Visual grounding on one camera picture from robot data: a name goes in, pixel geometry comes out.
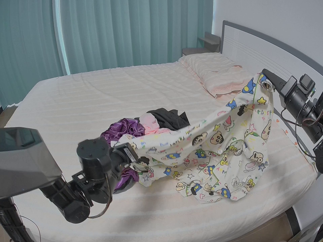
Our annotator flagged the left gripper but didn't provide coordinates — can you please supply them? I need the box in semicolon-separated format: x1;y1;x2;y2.
111;143;139;176

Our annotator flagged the pale pink pillow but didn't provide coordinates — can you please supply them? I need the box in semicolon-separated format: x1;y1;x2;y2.
178;54;255;99

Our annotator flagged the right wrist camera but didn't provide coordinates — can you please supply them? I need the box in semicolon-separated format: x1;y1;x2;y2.
299;74;316;93

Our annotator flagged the pile of clothes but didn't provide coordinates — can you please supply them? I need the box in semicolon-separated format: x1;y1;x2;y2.
100;108;191;194

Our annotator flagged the black cable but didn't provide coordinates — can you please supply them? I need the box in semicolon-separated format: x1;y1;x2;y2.
87;175;113;219
280;109;317;158

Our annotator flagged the grey bedside table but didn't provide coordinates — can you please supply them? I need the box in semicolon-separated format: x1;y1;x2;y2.
182;32;221;57

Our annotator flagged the bed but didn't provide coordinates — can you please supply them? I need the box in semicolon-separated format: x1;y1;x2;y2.
4;20;323;242

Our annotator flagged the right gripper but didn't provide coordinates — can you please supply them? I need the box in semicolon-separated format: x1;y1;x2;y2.
262;69;318;122

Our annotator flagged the white printed pyjama top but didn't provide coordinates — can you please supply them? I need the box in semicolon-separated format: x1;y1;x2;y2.
111;72;275;204

